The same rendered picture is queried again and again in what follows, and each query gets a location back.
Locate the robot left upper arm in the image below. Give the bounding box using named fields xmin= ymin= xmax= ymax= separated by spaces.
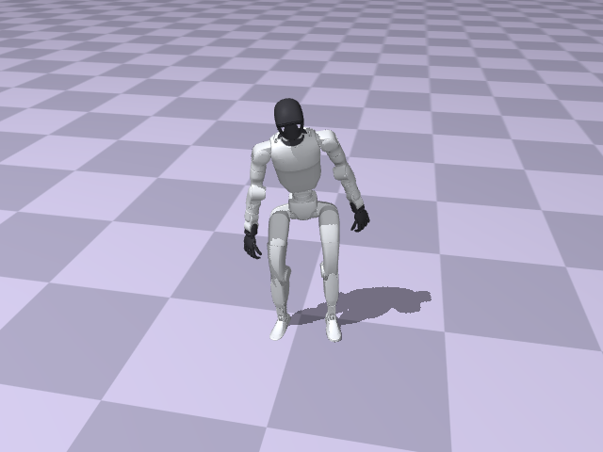
xmin=315 ymin=130 xmax=348 ymax=180

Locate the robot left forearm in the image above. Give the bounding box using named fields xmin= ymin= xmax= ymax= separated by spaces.
xmin=341 ymin=165 xmax=364 ymax=210

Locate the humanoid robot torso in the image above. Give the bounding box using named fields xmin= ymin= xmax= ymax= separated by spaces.
xmin=269 ymin=127 xmax=321 ymax=220

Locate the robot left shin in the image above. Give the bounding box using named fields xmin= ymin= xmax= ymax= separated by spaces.
xmin=323 ymin=272 xmax=339 ymax=321

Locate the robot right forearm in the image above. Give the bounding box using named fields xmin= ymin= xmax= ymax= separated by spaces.
xmin=244 ymin=186 xmax=261 ymax=232

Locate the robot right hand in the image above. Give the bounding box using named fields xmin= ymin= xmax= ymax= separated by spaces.
xmin=244 ymin=224 xmax=262 ymax=259

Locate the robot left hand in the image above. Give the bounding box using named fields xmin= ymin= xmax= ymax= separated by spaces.
xmin=350 ymin=202 xmax=370 ymax=233

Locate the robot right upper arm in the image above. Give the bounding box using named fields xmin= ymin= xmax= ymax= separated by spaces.
xmin=250 ymin=140 xmax=271 ymax=201

